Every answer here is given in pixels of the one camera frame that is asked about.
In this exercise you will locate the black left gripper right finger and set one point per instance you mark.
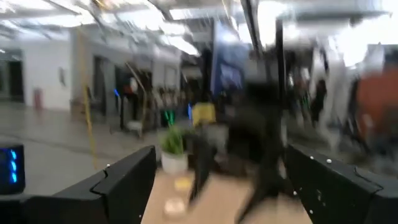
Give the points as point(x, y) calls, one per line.
point(335, 193)

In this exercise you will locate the yellow box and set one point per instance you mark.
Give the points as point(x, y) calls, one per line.
point(203, 113)

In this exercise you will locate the orange background object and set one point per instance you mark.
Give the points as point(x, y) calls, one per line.
point(377, 102)

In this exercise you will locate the small yellow donut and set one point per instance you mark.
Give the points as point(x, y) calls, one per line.
point(183, 183)

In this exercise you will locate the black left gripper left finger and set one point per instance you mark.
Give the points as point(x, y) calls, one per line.
point(118, 193)

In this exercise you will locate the blue hanging banner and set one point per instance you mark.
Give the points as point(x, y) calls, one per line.
point(230, 68)

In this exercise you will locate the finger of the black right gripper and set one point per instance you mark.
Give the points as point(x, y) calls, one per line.
point(202, 168)
point(264, 180)

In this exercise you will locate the green plant in white pot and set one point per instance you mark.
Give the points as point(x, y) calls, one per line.
point(172, 146)

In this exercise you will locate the black aluminium table frame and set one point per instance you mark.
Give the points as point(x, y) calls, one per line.
point(280, 56)

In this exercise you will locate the small pink donut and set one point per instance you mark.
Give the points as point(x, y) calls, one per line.
point(174, 207)

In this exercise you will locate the black computer tower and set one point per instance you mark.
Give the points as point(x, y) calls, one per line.
point(11, 168)

